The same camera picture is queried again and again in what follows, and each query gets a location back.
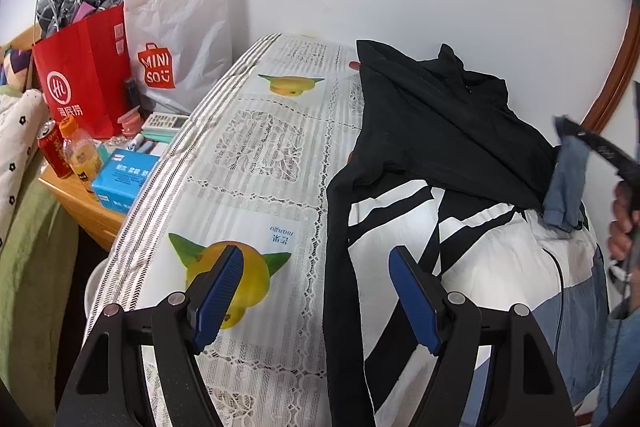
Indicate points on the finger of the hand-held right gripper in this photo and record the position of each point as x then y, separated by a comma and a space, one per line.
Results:
577, 134

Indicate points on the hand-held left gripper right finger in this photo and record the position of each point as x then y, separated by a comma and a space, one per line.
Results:
412, 297

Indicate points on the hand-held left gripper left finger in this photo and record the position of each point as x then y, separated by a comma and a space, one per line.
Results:
220, 297

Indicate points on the blue denim cloth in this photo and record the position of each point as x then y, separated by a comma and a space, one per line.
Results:
565, 187

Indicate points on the person's right hand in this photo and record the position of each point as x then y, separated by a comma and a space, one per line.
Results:
622, 217

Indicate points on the white black patterned garment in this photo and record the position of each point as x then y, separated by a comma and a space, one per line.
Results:
500, 257

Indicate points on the fruit printed tablecloth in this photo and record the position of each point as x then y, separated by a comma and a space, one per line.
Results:
270, 207

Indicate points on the blue cardboard box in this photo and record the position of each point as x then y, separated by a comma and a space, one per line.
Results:
122, 179

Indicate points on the wooden nightstand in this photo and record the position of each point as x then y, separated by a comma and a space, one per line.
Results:
80, 207

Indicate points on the white remote control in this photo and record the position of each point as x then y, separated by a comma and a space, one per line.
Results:
162, 122

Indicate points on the green blanket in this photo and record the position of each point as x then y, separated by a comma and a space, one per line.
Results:
30, 282

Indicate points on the person's blue jeans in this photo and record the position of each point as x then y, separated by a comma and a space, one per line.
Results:
622, 357

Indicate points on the orange juice bottle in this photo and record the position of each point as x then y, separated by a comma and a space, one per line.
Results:
82, 157

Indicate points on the pink small container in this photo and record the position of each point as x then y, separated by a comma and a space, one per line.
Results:
131, 122

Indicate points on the red drink can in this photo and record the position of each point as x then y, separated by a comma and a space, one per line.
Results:
52, 152

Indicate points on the white floral quilt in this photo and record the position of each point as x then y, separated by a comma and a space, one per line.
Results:
15, 147

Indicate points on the red paper bag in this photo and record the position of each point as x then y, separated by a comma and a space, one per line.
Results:
85, 67

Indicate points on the white paper bag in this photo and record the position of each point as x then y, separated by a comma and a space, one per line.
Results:
190, 27

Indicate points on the purple patterned pillow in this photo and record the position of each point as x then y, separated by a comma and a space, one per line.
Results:
15, 64

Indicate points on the brown wooden door frame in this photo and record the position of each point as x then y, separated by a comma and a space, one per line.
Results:
617, 77

